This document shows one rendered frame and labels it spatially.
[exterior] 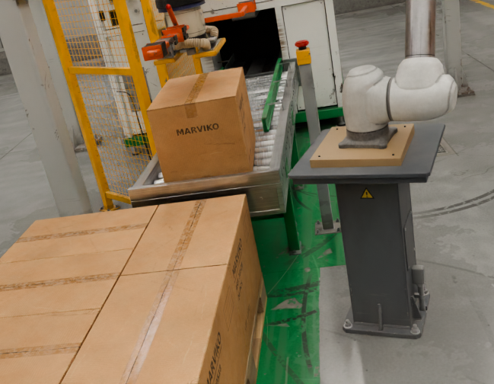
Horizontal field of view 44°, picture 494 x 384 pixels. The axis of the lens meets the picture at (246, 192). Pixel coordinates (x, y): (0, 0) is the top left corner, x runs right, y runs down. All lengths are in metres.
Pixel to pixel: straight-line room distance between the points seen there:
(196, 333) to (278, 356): 0.78
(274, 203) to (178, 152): 0.49
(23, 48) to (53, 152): 0.60
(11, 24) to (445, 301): 2.58
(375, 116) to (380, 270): 0.62
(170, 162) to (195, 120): 0.23
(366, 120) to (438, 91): 0.27
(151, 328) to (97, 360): 0.18
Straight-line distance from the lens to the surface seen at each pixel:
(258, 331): 2.66
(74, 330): 2.01
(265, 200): 2.72
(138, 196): 2.82
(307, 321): 2.70
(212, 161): 2.74
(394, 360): 2.46
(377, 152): 2.21
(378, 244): 2.39
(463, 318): 2.66
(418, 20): 2.22
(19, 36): 3.57
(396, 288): 2.48
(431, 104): 2.15
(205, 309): 1.90
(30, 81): 3.61
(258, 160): 2.99
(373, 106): 2.20
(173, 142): 2.73
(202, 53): 2.75
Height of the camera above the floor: 1.56
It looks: 23 degrees down
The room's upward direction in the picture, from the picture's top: 11 degrees counter-clockwise
